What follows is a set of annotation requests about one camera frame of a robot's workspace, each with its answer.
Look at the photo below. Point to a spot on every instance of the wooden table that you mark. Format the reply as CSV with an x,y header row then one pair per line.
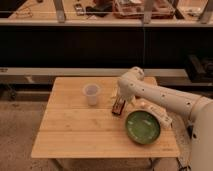
x,y
70,128

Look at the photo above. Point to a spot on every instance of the black box at right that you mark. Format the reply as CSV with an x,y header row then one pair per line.
x,y
199,69

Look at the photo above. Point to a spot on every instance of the brown tray on shelf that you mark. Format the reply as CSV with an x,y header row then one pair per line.
x,y
135,9

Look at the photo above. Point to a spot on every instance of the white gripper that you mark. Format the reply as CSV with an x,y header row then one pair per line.
x,y
121,99

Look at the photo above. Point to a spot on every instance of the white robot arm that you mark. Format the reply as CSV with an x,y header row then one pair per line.
x,y
198,109

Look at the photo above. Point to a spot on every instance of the white power strip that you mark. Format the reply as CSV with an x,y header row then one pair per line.
x,y
161,115

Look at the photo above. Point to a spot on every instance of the translucent plastic cup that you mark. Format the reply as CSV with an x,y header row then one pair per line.
x,y
91,92

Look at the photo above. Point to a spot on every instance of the brown chocolate bar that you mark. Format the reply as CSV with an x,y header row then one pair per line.
x,y
118,106

